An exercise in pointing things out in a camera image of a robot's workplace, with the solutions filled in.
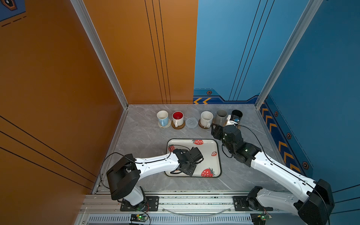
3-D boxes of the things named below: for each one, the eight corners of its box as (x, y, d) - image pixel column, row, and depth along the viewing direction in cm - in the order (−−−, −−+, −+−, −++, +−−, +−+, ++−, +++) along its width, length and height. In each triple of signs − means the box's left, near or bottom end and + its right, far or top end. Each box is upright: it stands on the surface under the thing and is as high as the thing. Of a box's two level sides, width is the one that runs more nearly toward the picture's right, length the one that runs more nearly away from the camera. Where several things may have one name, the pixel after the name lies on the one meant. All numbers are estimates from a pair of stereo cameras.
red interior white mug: (176, 130, 106) (175, 122, 99) (171, 120, 112) (170, 112, 105) (186, 126, 108) (186, 118, 101) (181, 117, 114) (180, 109, 107)
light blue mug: (157, 130, 105) (155, 122, 97) (159, 119, 113) (157, 110, 105) (167, 130, 105) (166, 122, 97) (169, 119, 113) (167, 110, 105)
